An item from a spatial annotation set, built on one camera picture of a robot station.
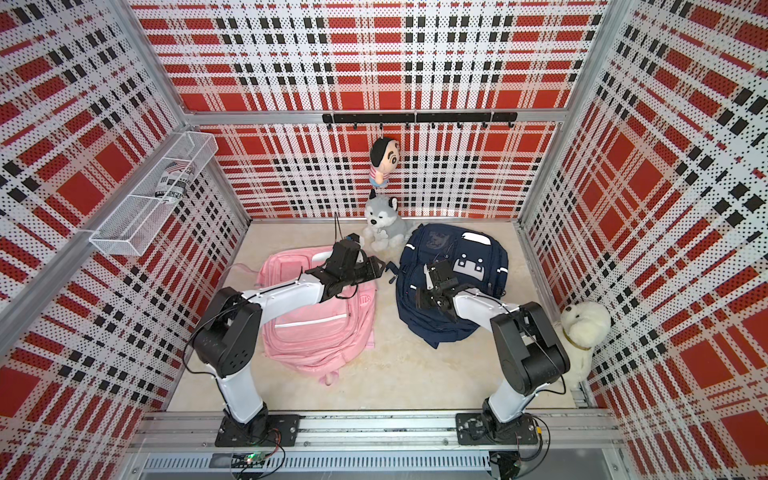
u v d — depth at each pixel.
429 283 0.78
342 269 0.73
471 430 0.73
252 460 0.70
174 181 0.74
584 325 0.72
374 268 0.82
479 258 1.04
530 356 0.46
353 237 0.86
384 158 0.91
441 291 0.72
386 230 1.04
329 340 0.85
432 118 0.89
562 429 0.75
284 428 0.74
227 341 0.48
